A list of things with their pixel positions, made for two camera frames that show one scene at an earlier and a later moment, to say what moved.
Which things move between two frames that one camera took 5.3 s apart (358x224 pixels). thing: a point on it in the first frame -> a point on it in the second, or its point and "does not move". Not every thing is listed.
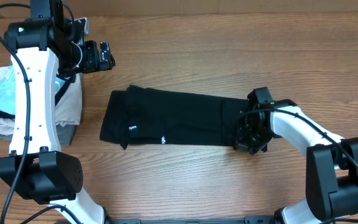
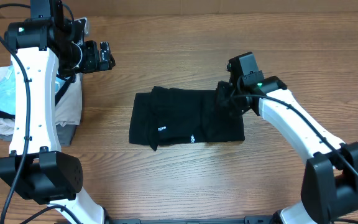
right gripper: [241, 144] -> [222, 89]
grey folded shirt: [65, 133] does not move
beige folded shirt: [69, 108] does not move
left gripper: [93, 64] does not move
